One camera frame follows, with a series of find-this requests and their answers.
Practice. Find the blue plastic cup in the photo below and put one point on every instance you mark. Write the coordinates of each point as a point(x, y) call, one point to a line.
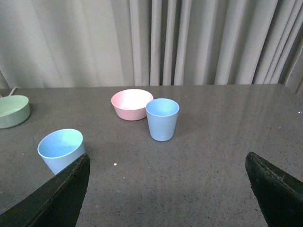
point(60, 148)
point(162, 114)

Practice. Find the grey pleated curtain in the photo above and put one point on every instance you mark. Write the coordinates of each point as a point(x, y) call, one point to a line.
point(94, 43)

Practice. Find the pink plastic bowl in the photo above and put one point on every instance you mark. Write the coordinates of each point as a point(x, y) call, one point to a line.
point(130, 104)

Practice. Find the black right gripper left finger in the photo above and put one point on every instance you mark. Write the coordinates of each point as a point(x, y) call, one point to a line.
point(57, 203)

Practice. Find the green plastic bowl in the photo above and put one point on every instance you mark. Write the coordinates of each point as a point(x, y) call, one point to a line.
point(14, 110)

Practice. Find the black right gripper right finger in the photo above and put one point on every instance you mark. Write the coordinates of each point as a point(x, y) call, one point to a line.
point(279, 195)

